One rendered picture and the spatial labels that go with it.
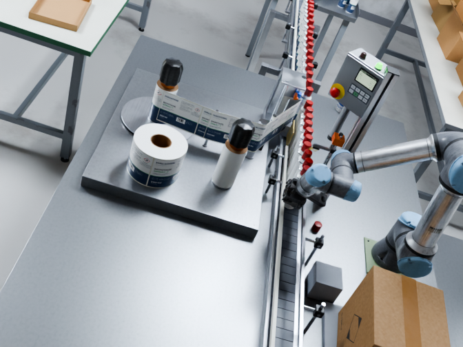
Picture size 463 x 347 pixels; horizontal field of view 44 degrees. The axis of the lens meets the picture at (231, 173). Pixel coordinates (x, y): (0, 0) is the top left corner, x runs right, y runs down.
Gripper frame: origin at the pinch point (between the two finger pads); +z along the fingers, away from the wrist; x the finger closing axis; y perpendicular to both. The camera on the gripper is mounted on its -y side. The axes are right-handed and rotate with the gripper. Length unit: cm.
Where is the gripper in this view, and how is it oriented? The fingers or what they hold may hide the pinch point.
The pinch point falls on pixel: (294, 203)
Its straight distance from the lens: 220.0
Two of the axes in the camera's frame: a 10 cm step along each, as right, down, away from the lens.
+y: -9.5, -3.0, -1.0
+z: -2.0, 3.1, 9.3
